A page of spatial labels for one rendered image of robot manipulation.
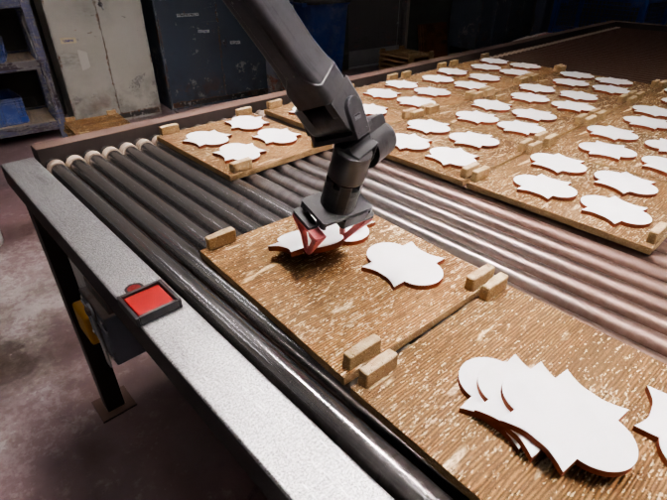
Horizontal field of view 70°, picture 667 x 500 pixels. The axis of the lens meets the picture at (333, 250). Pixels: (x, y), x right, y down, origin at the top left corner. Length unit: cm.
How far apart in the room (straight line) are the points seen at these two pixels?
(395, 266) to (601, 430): 39
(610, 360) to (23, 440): 180
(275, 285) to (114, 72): 442
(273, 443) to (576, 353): 43
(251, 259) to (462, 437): 47
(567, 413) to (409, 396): 18
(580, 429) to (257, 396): 38
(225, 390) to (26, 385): 161
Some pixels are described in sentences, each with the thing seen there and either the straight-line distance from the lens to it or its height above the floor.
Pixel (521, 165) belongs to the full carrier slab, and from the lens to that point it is 134.
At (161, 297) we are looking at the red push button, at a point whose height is 93.
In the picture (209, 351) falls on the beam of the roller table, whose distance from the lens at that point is 73.
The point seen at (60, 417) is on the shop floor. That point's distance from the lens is 204.
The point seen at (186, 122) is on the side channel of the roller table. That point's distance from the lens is 168.
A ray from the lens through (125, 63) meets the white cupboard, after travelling 512.
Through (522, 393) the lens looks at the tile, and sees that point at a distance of 63.
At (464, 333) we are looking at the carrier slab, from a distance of 73.
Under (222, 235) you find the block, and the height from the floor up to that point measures 96.
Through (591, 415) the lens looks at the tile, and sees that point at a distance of 63.
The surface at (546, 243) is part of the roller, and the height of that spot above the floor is 91.
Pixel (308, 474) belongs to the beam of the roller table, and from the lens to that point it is 58.
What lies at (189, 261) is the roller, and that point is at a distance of 93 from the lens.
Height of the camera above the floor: 141
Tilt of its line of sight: 32 degrees down
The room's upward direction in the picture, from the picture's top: straight up
